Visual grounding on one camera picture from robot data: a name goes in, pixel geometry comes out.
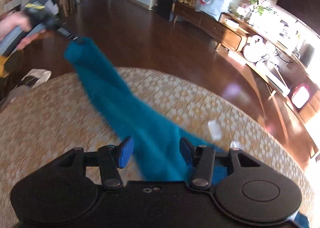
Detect person's left hand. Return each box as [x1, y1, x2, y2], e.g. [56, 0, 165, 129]
[1, 12, 46, 51]

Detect clear plastic box near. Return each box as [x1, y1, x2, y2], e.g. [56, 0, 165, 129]
[208, 120, 222, 141]

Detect gold floral lace tablecloth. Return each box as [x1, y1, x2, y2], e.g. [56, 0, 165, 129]
[1, 67, 319, 227]

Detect pink white square appliance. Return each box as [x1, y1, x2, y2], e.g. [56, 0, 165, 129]
[291, 83, 310, 109]

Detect long wooden media console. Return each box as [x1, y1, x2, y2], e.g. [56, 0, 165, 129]
[171, 2, 319, 123]

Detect white kettle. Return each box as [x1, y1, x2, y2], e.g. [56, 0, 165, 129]
[242, 35, 267, 63]

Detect black speaker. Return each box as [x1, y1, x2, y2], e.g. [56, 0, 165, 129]
[299, 43, 315, 67]

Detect white gift bag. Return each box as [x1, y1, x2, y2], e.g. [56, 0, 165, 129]
[195, 0, 230, 21]

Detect pink flower vase arrangement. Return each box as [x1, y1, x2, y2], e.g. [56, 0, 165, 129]
[236, 0, 273, 23]

